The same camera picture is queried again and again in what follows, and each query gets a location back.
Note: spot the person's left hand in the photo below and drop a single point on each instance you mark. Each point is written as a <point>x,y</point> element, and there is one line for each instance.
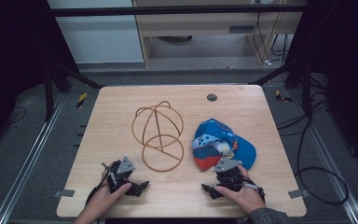
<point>104,199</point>

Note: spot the aluminium floor rail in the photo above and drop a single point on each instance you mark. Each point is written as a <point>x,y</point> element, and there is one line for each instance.
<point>28,165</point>
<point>332,168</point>

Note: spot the black stand legs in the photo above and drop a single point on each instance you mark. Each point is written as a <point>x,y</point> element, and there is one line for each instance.
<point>48,93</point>
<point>306,90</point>

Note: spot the person's right hand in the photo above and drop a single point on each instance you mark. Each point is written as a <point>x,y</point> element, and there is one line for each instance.
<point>248,199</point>

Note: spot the black horizontal frame bar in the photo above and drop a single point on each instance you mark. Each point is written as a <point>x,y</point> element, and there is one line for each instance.
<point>167,10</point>

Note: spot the grey table grommet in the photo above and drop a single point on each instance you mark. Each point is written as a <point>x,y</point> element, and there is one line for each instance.
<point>212,97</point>

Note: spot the blue patterned baseball cap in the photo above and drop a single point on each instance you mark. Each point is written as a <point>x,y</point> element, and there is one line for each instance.
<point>242,149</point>

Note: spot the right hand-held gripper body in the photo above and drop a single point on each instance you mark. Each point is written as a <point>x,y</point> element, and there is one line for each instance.
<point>228,174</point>

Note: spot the black curtain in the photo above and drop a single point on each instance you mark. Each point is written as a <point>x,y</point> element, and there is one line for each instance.
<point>12,62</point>
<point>348,62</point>

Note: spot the yellow black tape strip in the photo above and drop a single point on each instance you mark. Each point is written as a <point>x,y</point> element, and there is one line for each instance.
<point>81,100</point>
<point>280,96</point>

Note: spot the light wooden desk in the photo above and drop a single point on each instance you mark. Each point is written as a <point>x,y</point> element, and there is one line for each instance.
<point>199,26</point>

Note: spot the white cabinet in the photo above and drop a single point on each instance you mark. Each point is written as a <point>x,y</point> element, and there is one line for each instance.
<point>99,40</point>

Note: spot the grey tape piece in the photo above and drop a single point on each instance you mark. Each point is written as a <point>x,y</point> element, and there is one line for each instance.
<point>64,193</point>
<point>298,193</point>

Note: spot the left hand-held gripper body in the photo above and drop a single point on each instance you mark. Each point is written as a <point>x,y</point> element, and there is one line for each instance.
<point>125,166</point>

